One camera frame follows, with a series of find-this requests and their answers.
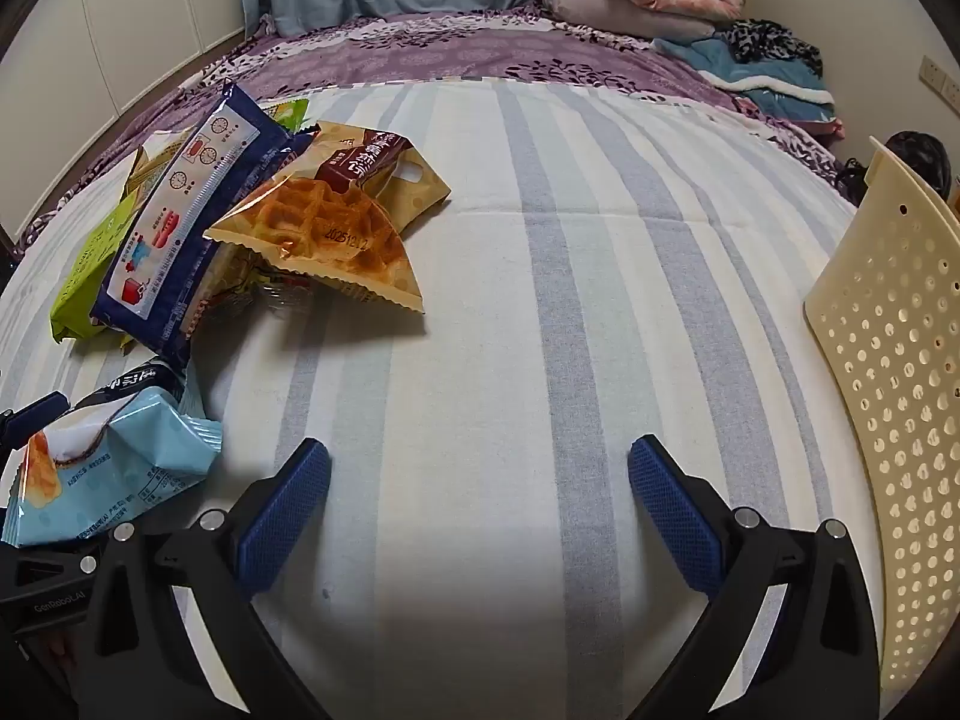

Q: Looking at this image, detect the leopard print cloth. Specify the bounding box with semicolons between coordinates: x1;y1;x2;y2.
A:
718;19;826;77

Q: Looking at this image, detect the blue fleece blanket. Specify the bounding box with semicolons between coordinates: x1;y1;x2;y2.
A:
651;37;838;126

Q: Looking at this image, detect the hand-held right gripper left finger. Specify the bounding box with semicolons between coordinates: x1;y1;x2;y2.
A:
75;437;335;720

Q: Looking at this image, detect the yellow packet with brown label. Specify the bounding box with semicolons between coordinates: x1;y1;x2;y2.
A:
289;122;452;238

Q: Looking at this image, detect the small green packet orange label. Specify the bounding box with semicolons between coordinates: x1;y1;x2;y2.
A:
259;98;311;133

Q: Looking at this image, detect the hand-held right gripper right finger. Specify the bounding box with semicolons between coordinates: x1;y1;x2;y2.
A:
627;435;882;720

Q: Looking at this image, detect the black backpack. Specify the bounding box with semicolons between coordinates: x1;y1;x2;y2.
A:
838;131;953;205

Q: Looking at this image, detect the pale yellow striped packet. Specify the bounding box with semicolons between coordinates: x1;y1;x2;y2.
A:
122;127;197;205

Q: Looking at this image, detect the striped blanket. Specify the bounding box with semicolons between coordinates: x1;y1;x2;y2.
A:
0;79;905;720

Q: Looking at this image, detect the lime green snack packet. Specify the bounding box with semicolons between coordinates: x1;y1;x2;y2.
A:
49;187;145;347

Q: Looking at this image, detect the waffle print snack packet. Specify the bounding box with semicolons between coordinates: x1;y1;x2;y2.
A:
204;174;427;314

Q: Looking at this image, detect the purple floral bedsheet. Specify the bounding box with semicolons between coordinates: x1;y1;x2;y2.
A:
15;4;857;257

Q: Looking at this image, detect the dark blue snack packet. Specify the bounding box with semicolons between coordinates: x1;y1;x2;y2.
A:
90;82;302;374

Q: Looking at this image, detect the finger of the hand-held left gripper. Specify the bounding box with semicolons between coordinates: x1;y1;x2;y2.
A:
0;391;73;460
0;544;103;587

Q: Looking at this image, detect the cream perforated plastic basket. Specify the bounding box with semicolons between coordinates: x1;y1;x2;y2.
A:
804;136;960;692

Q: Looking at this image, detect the clear biscuit packet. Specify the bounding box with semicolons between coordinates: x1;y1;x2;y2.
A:
196;246;320;320

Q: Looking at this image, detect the light blue snack packet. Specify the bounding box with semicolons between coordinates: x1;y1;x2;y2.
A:
0;369;224;550

